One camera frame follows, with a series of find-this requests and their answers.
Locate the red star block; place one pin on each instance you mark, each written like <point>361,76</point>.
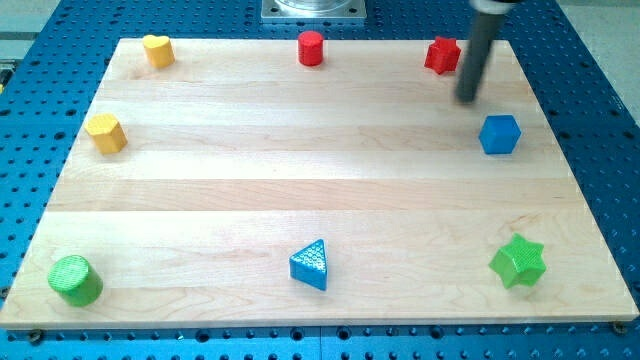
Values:
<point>443,55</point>

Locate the green star block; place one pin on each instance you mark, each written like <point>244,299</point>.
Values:
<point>519,263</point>

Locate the wooden board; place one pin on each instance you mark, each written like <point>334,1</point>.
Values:
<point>238,156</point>

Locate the blue triangle block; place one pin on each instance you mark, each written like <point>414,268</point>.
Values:
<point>309,265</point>

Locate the red cylinder block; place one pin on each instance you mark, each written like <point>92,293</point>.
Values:
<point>310,48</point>

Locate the blue hexagon block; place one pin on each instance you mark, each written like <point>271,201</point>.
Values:
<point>499,134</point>

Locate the yellow heart block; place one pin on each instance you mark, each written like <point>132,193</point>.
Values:
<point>158,50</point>

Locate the yellow hexagon block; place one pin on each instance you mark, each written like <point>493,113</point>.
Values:
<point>106,133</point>

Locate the grey pusher rod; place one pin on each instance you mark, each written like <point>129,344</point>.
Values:
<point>489,16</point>

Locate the green cylinder block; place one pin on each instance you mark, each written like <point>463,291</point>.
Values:
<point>75,280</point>

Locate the blue perforated table plate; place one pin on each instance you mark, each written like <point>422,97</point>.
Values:
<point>51,90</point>

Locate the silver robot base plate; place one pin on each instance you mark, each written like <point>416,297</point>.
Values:
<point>313,9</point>

